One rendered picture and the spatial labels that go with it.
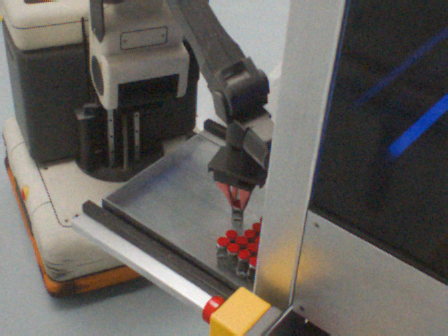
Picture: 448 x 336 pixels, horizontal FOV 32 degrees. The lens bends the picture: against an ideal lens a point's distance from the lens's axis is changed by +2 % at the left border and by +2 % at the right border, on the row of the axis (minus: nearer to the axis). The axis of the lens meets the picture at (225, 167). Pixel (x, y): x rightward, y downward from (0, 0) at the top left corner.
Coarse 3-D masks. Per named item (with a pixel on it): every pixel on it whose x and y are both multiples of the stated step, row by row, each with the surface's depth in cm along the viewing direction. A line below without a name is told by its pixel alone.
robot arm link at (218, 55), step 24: (168, 0) 122; (192, 0) 120; (192, 24) 120; (216, 24) 120; (192, 48) 123; (216, 48) 119; (240, 48) 121; (216, 72) 119; (240, 72) 120; (240, 96) 119; (264, 96) 122
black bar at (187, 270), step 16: (96, 208) 138; (112, 224) 136; (128, 224) 136; (128, 240) 135; (144, 240) 133; (160, 256) 131; (176, 256) 130; (192, 272) 128; (208, 288) 126; (224, 288) 126
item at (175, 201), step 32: (160, 160) 147; (192, 160) 153; (128, 192) 143; (160, 192) 145; (192, 192) 146; (256, 192) 147; (160, 224) 139; (192, 224) 139; (224, 224) 140; (192, 256) 129
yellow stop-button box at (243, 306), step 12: (240, 288) 109; (228, 300) 107; (240, 300) 107; (252, 300) 107; (216, 312) 105; (228, 312) 105; (240, 312) 105; (252, 312) 105; (264, 312) 106; (276, 312) 106; (216, 324) 104; (228, 324) 104; (240, 324) 104; (252, 324) 104; (264, 324) 104
